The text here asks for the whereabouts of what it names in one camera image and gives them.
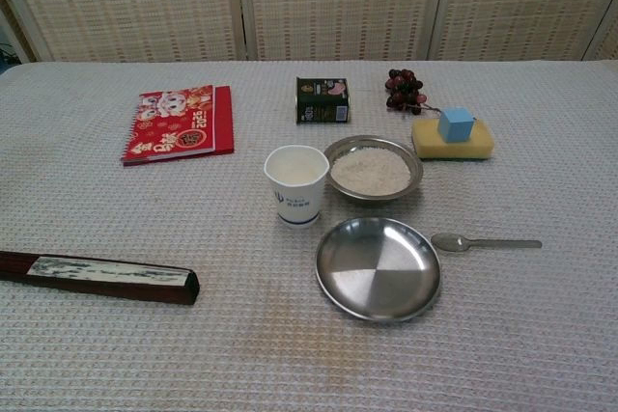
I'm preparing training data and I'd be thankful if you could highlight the steel bowl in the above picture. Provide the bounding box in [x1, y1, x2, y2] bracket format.
[323, 134, 425, 205]

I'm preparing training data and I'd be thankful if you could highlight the white paper cup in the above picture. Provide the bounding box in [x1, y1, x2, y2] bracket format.
[263, 144, 329, 230]

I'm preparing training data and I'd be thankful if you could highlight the light blue cube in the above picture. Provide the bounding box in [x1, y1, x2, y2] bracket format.
[436, 106, 475, 144]

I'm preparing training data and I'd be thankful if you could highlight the dark luncheon meat can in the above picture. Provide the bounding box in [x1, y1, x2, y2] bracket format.
[295, 76, 352, 126]

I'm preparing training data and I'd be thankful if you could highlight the purple grape bunch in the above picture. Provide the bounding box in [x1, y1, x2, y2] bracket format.
[384, 69, 441, 117]

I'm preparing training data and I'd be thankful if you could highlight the white woven tablecloth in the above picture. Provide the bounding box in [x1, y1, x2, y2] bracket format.
[0, 60, 618, 412]

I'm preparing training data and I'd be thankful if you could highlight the red spiral calendar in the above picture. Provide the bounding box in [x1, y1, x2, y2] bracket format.
[120, 84, 236, 167]

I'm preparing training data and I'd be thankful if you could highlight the folded dark wooden fan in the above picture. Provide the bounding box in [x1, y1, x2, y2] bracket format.
[0, 250, 201, 306]

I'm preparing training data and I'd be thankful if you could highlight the bamboo folding screen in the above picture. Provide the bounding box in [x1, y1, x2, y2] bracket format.
[0, 0, 618, 65]

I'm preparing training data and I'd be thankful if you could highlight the yellow sponge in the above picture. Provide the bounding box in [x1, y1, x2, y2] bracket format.
[410, 118, 496, 161]

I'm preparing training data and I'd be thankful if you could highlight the metal spoon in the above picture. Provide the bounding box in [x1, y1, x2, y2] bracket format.
[430, 232, 544, 254]

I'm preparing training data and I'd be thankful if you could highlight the steel plate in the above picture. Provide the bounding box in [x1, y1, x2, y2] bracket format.
[315, 216, 443, 324]

